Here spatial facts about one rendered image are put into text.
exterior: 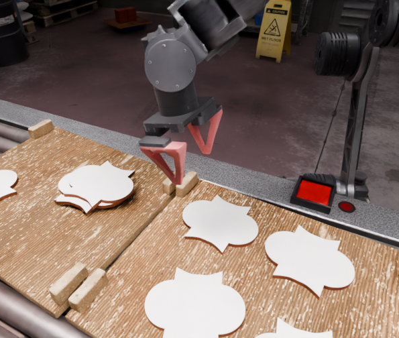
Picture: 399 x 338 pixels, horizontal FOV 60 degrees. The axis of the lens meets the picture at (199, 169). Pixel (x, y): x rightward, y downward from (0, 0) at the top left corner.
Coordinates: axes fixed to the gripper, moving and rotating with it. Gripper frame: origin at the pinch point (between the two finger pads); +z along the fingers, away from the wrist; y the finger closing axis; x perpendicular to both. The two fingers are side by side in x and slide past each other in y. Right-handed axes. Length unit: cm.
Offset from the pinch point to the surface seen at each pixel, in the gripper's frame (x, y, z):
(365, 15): 18, 462, 53
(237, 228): -5.5, 1.0, 12.9
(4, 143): 55, 3, 1
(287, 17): 82, 345, 28
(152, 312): -1.1, -18.5, 12.6
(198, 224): 0.8, -1.3, 11.5
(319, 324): -20.8, -9.2, 17.9
